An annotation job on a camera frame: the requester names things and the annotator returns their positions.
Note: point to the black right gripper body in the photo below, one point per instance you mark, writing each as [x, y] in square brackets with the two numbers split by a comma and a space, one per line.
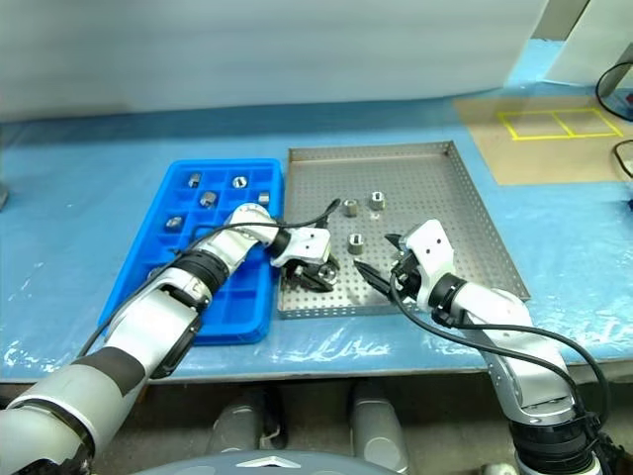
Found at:
[406, 274]

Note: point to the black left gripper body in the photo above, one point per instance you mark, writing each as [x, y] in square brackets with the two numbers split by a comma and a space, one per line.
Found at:
[296, 272]

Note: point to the metal roller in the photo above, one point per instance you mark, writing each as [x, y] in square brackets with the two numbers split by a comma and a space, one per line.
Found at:
[326, 271]
[153, 272]
[239, 181]
[263, 197]
[350, 207]
[208, 198]
[355, 243]
[173, 223]
[378, 200]
[194, 179]

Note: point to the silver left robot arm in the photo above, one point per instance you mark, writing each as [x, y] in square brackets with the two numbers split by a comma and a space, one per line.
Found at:
[148, 316]

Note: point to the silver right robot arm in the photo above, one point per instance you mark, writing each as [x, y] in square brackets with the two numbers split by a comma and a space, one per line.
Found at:
[519, 356]

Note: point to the perforated steel tray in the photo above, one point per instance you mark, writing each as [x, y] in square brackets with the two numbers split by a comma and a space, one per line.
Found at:
[420, 188]

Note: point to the blue compartment tray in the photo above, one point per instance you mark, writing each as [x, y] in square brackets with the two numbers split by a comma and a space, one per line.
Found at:
[232, 307]

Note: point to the grey rounded shape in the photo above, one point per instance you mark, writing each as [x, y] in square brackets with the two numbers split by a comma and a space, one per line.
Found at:
[378, 425]
[242, 420]

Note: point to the brown cardboard sheet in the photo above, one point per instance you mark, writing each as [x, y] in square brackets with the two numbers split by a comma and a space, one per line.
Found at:
[544, 158]

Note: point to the dark grey robot torso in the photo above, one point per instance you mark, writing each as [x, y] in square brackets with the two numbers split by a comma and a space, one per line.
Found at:
[272, 465]

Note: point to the blue plastic table cover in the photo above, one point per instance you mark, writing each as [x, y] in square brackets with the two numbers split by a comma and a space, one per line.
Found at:
[74, 222]

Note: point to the white foam board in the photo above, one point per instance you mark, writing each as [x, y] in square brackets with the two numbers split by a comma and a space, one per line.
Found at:
[593, 39]

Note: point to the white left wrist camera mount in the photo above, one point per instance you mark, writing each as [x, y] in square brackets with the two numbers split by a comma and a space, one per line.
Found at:
[306, 245]

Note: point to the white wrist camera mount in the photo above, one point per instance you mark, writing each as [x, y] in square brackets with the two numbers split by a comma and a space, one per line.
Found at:
[306, 245]
[430, 247]

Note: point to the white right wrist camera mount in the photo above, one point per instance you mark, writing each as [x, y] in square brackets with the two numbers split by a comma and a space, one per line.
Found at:
[430, 247]

